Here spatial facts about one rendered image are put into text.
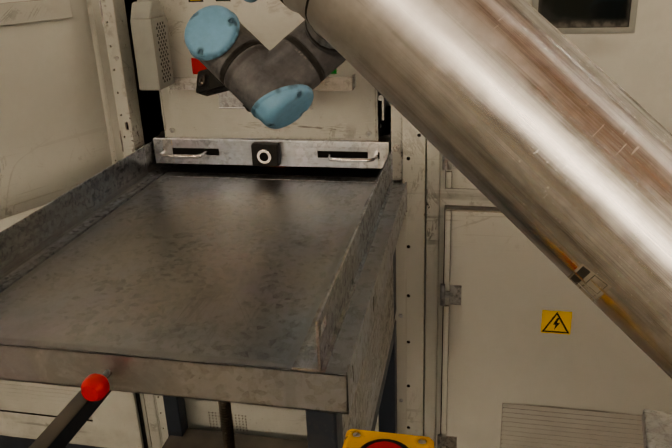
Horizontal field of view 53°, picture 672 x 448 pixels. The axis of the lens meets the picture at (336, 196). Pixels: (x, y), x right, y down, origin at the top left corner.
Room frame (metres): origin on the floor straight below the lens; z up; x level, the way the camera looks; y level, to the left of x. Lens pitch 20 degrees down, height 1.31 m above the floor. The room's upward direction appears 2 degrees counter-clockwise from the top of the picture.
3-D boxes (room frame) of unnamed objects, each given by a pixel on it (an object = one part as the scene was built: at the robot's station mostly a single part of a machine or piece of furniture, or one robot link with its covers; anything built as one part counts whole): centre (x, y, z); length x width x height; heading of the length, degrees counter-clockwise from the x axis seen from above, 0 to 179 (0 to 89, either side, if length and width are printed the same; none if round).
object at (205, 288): (1.05, 0.23, 0.82); 0.68 x 0.62 x 0.06; 168
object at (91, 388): (0.70, 0.30, 0.82); 0.04 x 0.03 x 0.03; 168
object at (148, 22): (1.40, 0.36, 1.14); 0.08 x 0.05 x 0.17; 168
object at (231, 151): (1.44, 0.14, 0.89); 0.54 x 0.05 x 0.06; 78
